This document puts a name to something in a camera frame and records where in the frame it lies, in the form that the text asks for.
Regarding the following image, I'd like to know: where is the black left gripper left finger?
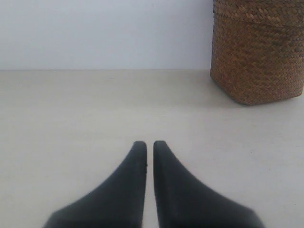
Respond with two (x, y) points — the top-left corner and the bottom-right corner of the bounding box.
(44, 141), (147, 228)

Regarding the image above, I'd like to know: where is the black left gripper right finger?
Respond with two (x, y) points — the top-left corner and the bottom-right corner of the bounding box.
(153, 141), (262, 228)

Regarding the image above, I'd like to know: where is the brown woven wicker basket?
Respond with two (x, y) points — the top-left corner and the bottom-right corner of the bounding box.
(210, 0), (304, 105)

